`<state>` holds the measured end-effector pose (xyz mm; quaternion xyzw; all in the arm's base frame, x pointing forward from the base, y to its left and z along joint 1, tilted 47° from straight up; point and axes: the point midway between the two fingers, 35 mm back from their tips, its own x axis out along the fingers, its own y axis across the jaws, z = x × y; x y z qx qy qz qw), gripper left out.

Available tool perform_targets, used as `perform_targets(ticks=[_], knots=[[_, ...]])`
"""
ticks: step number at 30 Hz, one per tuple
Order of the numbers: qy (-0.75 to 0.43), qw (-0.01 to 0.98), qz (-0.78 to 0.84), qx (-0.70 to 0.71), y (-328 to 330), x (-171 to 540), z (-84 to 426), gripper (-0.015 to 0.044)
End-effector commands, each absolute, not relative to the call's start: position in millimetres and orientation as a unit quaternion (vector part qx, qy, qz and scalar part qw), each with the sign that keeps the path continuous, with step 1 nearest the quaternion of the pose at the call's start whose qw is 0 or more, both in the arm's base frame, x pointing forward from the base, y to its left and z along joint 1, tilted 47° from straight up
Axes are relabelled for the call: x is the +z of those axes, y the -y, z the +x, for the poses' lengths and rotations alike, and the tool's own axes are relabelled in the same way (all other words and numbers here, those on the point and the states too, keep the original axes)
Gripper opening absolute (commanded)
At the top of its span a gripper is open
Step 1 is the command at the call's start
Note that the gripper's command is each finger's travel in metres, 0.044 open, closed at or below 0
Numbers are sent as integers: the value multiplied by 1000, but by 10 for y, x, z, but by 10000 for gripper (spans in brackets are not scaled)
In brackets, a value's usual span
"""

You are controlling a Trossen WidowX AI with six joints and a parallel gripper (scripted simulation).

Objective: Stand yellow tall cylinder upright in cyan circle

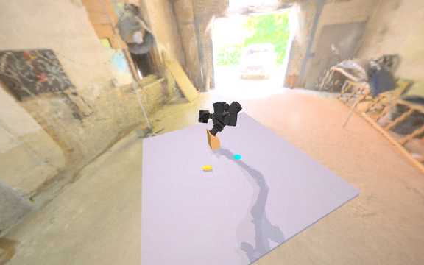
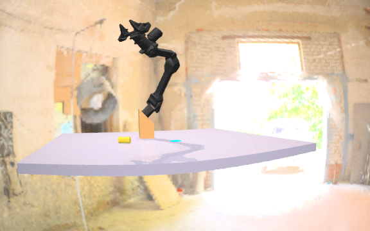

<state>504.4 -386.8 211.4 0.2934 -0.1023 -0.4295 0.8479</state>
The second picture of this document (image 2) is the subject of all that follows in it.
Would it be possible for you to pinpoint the yellow cylinder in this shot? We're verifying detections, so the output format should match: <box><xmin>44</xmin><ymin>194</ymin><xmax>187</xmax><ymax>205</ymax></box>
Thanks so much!
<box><xmin>118</xmin><ymin>137</ymin><xmax>131</xmax><ymax>144</ymax></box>

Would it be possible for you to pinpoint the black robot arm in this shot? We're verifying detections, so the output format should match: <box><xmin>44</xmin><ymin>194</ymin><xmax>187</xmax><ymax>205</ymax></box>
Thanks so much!
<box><xmin>138</xmin><ymin>28</ymin><xmax>180</xmax><ymax>118</ymax></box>

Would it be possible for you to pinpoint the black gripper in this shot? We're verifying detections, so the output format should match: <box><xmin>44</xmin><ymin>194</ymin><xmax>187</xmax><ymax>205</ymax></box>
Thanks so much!
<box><xmin>118</xmin><ymin>20</ymin><xmax>151</xmax><ymax>45</ymax></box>

